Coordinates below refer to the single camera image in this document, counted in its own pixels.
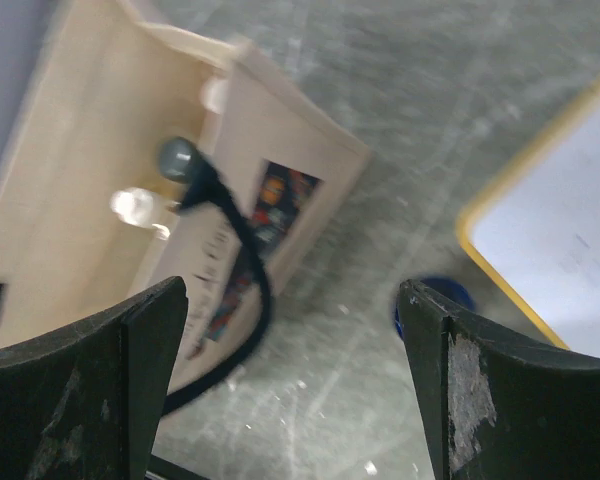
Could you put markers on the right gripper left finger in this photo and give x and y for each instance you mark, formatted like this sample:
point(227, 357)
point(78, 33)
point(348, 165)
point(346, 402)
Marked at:
point(84, 401)

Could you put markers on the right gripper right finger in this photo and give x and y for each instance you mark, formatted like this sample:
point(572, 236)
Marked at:
point(494, 403)

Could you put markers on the clear bottle with white cap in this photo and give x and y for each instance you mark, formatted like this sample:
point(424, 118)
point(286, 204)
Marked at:
point(141, 208)

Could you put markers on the beige canvas tote bag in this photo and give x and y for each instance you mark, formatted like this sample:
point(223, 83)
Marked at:
point(144, 151)

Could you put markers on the amber bottle with black cap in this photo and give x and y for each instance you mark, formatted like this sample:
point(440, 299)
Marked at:
point(179, 160)

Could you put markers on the small whiteboard with wooden frame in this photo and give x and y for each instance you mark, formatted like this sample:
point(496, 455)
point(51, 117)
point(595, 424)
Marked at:
point(535, 229)

